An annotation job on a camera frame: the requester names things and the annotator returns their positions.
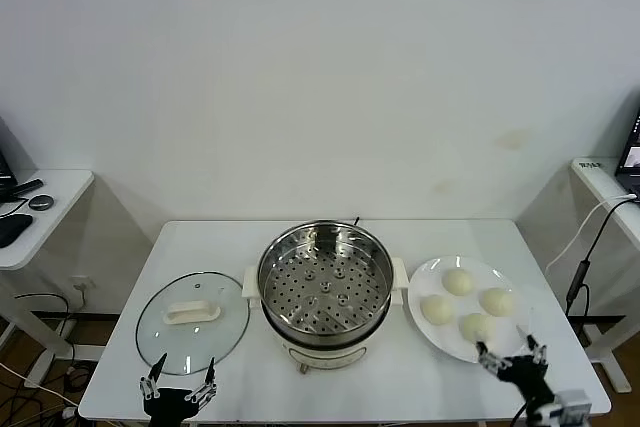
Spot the black laptop cable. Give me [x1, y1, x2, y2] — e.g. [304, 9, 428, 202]
[579, 196, 640, 263]

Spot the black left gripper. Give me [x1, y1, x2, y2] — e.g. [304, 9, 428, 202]
[139, 352, 220, 427]

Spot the glass lid white handle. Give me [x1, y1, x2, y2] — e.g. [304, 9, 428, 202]
[134, 270, 251, 377]

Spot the white wall outlet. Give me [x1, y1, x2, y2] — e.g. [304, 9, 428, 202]
[69, 275, 96, 311]

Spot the black computer mouse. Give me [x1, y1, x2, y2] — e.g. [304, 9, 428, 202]
[0, 213, 34, 249]

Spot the stainless steel steamer basket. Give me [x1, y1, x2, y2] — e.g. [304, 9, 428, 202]
[256, 219, 395, 336]

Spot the black monitor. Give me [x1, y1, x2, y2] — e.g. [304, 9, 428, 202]
[0, 149, 16, 201]

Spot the white floor cable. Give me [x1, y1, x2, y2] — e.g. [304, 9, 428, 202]
[0, 364, 81, 407]

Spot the white round plate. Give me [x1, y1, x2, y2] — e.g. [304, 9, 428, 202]
[407, 255, 532, 365]

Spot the grey usb adapter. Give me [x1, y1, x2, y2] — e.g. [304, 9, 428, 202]
[566, 257, 591, 306]

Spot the black floor cable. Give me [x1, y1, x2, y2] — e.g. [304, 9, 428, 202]
[13, 291, 76, 348]

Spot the black bar device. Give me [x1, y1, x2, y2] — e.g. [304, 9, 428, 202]
[9, 179, 45, 198]

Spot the white laptop cable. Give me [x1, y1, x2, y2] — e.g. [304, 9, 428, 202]
[546, 192, 639, 273]

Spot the white side desk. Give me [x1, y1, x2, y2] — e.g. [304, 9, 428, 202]
[571, 155, 640, 393]
[0, 169, 96, 389]

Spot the white steamed baozi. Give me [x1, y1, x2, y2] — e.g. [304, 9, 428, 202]
[442, 267, 475, 297]
[420, 294, 455, 326]
[479, 287, 515, 318]
[458, 312, 497, 346]

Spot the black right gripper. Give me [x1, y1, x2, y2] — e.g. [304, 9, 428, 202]
[476, 325, 556, 406]

